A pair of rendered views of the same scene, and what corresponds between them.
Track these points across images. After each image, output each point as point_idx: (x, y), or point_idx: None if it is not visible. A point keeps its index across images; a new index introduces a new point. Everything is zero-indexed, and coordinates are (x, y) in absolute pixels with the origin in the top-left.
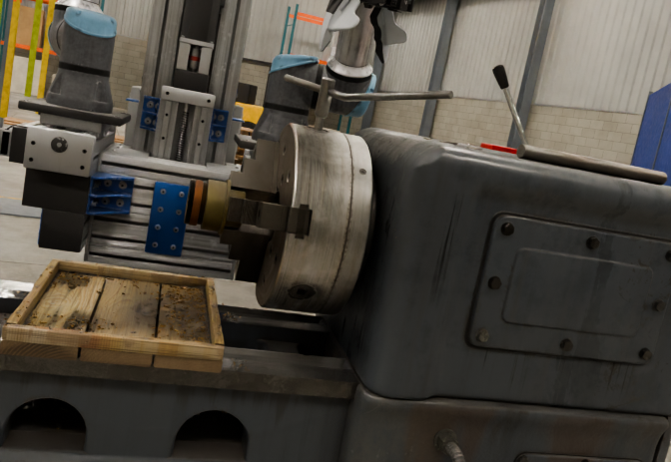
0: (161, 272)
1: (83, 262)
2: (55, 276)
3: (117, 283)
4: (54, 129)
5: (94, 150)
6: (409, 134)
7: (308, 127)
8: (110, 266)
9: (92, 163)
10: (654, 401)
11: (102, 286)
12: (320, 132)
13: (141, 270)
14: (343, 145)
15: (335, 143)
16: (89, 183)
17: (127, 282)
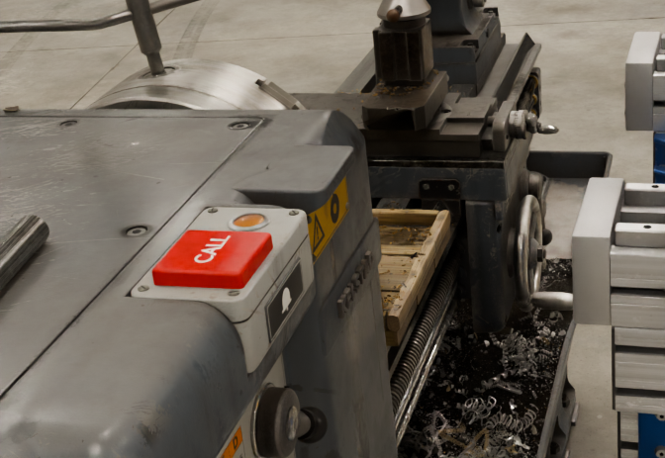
0: (410, 276)
1: (435, 227)
2: (410, 227)
3: (395, 261)
4: (648, 42)
5: (653, 87)
6: (265, 138)
7: (171, 67)
8: (425, 242)
9: (649, 110)
10: None
11: (383, 254)
12: (142, 75)
13: (414, 262)
14: (99, 98)
15: (106, 93)
16: (653, 144)
17: (402, 268)
